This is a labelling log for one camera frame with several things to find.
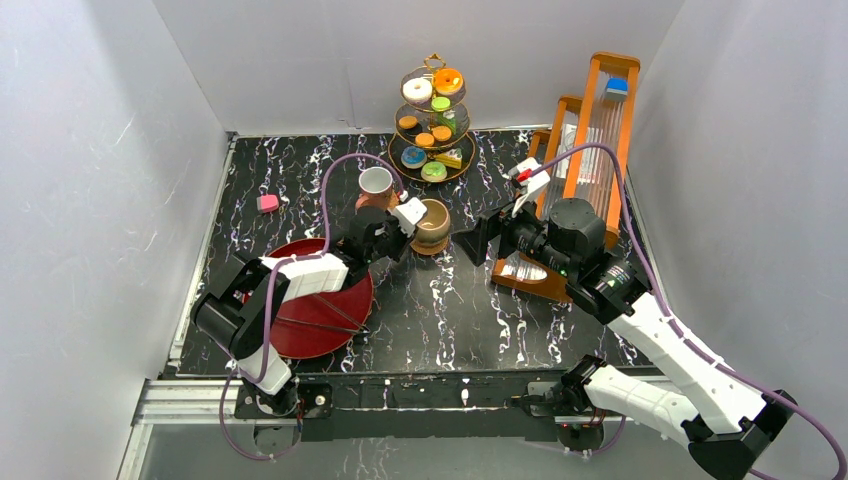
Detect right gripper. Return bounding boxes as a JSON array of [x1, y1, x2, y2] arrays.
[[450, 187, 576, 280]]

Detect pink mug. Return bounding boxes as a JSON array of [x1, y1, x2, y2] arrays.
[[355, 166, 400, 210]]

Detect beige mug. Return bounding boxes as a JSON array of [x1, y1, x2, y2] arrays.
[[415, 199, 451, 245]]

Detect blue white donut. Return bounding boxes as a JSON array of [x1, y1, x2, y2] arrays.
[[401, 146, 428, 170]]

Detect yellow layered cake slice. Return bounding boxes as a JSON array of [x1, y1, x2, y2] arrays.
[[434, 148, 463, 170]]

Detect yellow biscuit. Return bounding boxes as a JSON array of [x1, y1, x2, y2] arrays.
[[397, 115, 419, 130], [414, 132, 435, 149], [431, 125, 453, 142]]

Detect green triangular cake slice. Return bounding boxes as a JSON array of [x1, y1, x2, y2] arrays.
[[437, 109, 457, 135]]

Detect green macaron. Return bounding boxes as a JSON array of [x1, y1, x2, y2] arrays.
[[430, 96, 452, 112]]

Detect orange donut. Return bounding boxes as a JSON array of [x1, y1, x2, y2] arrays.
[[432, 67, 464, 97]]

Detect woven coaster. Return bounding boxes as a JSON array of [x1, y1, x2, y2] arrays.
[[410, 237, 450, 256]]

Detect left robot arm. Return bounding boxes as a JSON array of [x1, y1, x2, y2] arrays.
[[190, 198, 427, 416]]

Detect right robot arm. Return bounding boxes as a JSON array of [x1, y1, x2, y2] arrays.
[[454, 199, 792, 479]]

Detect three-tier glass cake stand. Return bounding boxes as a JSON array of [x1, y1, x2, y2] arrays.
[[388, 53, 477, 183]]

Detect pink grey eraser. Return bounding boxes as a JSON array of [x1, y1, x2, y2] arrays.
[[256, 194, 280, 214]]

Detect orange wooden rack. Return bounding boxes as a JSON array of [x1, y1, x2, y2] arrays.
[[491, 52, 641, 303]]

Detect red round tray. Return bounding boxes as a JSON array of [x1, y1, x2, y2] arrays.
[[270, 274, 374, 360]]

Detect blue eraser block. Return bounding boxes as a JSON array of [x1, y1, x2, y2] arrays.
[[602, 77, 629, 103]]

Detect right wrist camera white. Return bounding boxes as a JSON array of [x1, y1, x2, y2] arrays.
[[508, 157, 550, 218]]

